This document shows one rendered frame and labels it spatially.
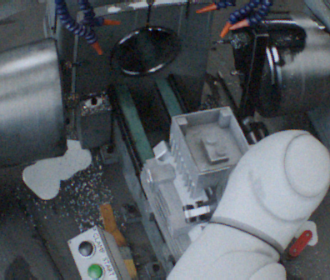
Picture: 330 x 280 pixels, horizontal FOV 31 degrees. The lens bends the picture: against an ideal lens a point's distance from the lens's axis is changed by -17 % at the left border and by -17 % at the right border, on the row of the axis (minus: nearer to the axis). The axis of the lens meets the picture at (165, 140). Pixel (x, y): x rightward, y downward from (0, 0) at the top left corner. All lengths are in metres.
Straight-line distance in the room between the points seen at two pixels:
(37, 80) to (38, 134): 0.10
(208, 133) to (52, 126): 0.27
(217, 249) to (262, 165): 0.09
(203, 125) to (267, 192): 0.52
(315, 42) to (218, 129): 0.36
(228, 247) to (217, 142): 0.48
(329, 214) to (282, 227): 0.83
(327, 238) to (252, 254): 0.82
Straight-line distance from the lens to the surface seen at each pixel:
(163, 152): 1.15
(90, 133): 1.48
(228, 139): 1.15
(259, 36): 1.16
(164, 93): 1.48
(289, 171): 0.64
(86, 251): 1.04
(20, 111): 1.17
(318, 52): 1.37
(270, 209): 0.67
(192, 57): 1.49
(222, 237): 0.67
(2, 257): 1.35
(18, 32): 1.87
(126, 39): 1.38
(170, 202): 1.12
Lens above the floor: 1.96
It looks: 49 degrees down
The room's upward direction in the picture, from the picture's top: 7 degrees clockwise
